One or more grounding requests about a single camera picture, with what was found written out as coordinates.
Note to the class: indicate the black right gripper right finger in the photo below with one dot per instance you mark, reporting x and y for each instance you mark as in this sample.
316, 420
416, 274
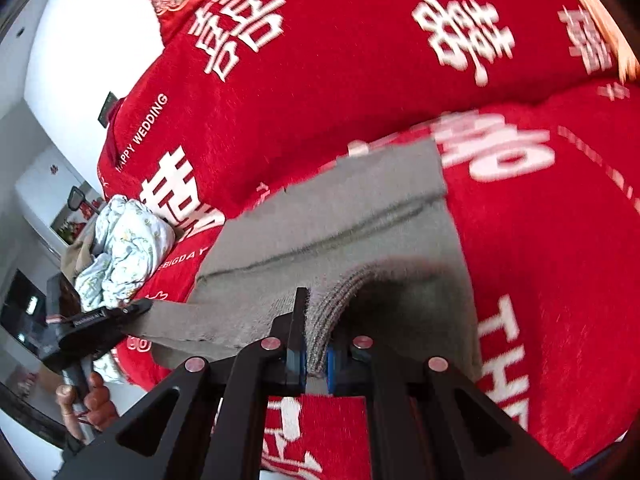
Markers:
426, 420

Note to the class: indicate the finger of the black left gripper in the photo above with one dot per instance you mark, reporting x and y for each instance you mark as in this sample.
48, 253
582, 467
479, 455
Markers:
122, 319

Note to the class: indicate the grey knit sweater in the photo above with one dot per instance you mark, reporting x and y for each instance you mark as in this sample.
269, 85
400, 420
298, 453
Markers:
373, 243

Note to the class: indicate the person's left hand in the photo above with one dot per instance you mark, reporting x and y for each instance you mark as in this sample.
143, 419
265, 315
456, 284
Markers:
99, 410

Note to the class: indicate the beige cloth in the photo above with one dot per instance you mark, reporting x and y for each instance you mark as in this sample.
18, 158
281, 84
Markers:
78, 256

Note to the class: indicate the white floral cloth bundle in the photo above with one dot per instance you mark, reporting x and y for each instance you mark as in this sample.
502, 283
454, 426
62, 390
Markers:
130, 243

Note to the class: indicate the white cabinet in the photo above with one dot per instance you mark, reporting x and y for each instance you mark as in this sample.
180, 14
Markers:
55, 201

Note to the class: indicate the red wedding bedspread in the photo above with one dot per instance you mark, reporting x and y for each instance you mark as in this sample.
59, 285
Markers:
538, 136

